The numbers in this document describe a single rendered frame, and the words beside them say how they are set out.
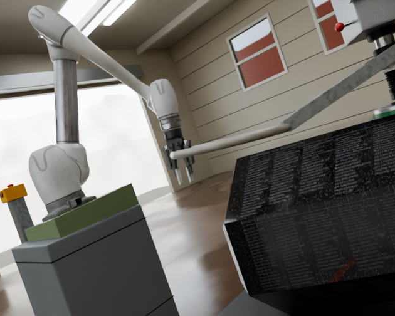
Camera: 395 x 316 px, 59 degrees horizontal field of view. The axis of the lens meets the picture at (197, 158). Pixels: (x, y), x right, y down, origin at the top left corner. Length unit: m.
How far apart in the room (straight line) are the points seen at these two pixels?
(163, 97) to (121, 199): 0.44
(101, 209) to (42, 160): 0.30
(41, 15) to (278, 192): 1.18
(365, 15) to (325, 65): 6.76
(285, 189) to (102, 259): 0.74
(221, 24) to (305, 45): 2.38
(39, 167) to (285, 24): 7.54
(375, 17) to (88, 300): 1.36
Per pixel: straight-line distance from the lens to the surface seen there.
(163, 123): 1.44
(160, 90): 1.44
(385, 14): 1.40
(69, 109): 1.67
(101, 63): 1.54
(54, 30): 1.58
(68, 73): 1.70
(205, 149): 1.17
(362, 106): 7.93
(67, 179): 1.45
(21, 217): 2.38
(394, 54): 1.43
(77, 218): 1.33
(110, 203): 1.39
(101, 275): 1.35
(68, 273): 1.29
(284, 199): 1.41
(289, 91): 8.51
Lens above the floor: 0.94
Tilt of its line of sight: 2 degrees down
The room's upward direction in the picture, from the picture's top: 19 degrees counter-clockwise
